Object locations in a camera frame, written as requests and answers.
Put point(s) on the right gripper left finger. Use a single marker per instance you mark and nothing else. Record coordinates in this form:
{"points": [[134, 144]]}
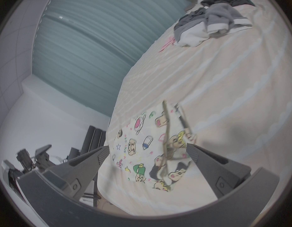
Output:
{"points": [[84, 167]]}

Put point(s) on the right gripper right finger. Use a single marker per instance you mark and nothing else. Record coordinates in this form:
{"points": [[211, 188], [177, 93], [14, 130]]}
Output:
{"points": [[209, 167]]}

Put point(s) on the white printed pyjama top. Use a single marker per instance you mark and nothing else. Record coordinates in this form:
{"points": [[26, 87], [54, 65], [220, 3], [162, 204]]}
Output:
{"points": [[146, 148]]}

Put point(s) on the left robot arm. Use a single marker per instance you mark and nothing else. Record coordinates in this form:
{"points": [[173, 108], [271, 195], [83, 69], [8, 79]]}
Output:
{"points": [[25, 158]]}

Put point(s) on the bed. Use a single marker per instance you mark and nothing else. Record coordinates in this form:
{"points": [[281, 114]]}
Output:
{"points": [[207, 91]]}

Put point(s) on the black chest of drawers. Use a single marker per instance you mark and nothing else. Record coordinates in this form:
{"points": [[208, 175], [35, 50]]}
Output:
{"points": [[92, 138]]}

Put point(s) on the blue-green curtain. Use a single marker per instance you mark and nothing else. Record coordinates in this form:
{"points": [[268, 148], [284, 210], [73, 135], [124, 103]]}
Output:
{"points": [[77, 74], [108, 13]]}

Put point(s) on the pink garment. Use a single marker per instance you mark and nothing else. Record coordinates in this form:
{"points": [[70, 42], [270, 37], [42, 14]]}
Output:
{"points": [[168, 44]]}

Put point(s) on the dark grey garment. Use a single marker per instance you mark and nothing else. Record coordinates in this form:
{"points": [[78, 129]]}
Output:
{"points": [[186, 24]]}

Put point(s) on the grey and white garment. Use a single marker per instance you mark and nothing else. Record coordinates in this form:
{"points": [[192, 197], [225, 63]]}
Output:
{"points": [[219, 15]]}

